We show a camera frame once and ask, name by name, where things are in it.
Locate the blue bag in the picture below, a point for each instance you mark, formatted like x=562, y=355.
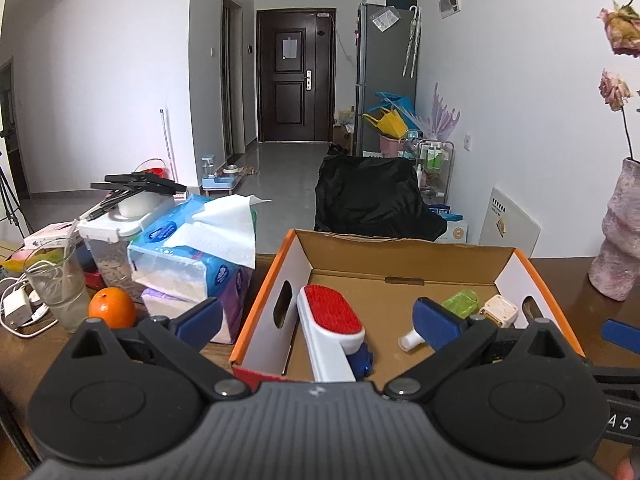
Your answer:
x=397, y=102

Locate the grey refrigerator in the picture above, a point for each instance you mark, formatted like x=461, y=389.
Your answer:
x=387, y=70

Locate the clear container with white lid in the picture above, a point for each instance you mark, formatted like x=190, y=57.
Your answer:
x=107, y=255

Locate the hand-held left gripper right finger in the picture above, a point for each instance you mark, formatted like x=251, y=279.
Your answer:
x=435, y=325

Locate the white and blue floor pack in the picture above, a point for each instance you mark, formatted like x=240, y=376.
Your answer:
x=452, y=227

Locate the pink bucket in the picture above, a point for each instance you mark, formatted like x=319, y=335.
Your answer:
x=392, y=146

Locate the metal storage cart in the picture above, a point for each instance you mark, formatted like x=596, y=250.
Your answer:
x=437, y=180

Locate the dark brown entrance door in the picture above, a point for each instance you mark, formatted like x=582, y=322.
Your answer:
x=295, y=90

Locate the white wall outlet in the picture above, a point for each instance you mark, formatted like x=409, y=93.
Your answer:
x=468, y=142

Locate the blue tissue pack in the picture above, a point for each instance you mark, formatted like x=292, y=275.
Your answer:
x=175, y=255

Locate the side doorway frame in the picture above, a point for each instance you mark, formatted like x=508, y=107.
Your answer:
x=231, y=75

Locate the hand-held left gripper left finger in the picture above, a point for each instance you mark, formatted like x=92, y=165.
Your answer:
x=200, y=321

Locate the red bucket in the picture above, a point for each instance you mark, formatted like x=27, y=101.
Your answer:
x=150, y=167

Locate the white round object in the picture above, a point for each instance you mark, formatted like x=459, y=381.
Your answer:
x=139, y=206

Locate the brown cardboard carton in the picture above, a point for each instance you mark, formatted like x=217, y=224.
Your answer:
x=344, y=135

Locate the black tripod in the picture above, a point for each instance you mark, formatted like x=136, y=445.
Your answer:
x=9, y=195

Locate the orange fruit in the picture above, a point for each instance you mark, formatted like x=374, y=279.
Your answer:
x=112, y=307

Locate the blue bottle cap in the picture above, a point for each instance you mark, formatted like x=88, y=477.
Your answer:
x=365, y=358

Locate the white leaning board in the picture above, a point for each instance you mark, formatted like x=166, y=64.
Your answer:
x=510, y=227

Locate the beige plastic box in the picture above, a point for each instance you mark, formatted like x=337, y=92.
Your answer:
x=500, y=309

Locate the green and white bottle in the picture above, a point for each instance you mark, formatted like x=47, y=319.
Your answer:
x=437, y=157

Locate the purple textured vase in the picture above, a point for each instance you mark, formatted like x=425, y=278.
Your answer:
x=617, y=240

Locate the black cloth-covered chair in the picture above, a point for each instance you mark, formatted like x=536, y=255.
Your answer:
x=375, y=195

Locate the black folded stand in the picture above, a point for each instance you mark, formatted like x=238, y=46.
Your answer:
x=145, y=185

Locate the purple tissue pack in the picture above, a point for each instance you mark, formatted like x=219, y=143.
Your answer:
x=230, y=300

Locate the drinking glass with straw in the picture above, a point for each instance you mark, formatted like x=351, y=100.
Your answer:
x=57, y=290

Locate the blue pet feeder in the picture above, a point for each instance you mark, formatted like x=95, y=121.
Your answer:
x=220, y=180

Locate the person's right hand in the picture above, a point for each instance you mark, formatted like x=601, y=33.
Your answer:
x=627, y=471

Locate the white folded umbrella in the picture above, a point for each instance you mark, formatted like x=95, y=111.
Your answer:
x=415, y=45
x=407, y=45

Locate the clear plastic bag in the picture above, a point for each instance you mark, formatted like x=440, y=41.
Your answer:
x=386, y=19

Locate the white mop pole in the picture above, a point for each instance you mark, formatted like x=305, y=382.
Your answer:
x=166, y=145

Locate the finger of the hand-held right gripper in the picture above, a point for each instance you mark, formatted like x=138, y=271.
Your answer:
x=620, y=382
x=622, y=332

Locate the purple feather decoration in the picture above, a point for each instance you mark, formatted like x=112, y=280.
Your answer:
x=440, y=115

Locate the white and red lint brush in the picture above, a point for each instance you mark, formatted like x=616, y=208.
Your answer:
x=325, y=311

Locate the orange-edged cardboard box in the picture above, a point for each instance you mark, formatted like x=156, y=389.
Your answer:
x=400, y=266

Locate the dried pink rose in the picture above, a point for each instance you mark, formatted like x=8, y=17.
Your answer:
x=614, y=89
x=622, y=30

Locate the red small object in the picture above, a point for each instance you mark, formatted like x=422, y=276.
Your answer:
x=94, y=280

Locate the yellow bag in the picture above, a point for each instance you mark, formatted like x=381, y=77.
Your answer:
x=389, y=122

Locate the white plastic bottle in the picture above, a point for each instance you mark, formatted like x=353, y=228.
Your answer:
x=410, y=341

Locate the green transparent plastic item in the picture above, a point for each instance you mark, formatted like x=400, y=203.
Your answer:
x=460, y=304

